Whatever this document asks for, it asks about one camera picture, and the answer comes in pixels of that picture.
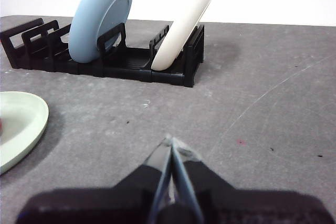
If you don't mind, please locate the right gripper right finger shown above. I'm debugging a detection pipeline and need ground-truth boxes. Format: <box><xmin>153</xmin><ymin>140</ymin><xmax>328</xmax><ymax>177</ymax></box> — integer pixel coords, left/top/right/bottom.
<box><xmin>171</xmin><ymin>137</ymin><xmax>332</xmax><ymax>224</ymax></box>

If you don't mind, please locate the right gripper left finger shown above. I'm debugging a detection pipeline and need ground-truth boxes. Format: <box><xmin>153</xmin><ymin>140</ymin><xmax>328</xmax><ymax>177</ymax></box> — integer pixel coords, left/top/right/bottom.
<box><xmin>15</xmin><ymin>136</ymin><xmax>173</xmax><ymax>224</ymax></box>

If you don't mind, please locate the green plate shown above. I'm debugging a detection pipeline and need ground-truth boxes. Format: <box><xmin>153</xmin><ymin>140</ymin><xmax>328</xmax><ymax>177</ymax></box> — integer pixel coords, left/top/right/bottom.
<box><xmin>0</xmin><ymin>91</ymin><xmax>50</xmax><ymax>175</ymax></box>

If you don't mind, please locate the black plate rack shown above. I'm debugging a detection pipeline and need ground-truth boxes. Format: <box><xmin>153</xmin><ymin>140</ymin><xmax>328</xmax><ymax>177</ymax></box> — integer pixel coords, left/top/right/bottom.
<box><xmin>0</xmin><ymin>18</ymin><xmax>205</xmax><ymax>88</ymax></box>

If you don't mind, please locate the blue plate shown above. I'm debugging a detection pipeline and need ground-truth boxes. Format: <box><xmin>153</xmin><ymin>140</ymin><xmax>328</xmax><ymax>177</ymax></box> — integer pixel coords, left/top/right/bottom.
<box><xmin>68</xmin><ymin>0</ymin><xmax>134</xmax><ymax>64</ymax></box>

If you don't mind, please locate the beige plate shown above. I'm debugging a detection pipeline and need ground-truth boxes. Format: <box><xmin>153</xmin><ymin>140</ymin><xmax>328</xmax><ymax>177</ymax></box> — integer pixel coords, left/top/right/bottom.
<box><xmin>151</xmin><ymin>0</ymin><xmax>218</xmax><ymax>71</ymax></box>

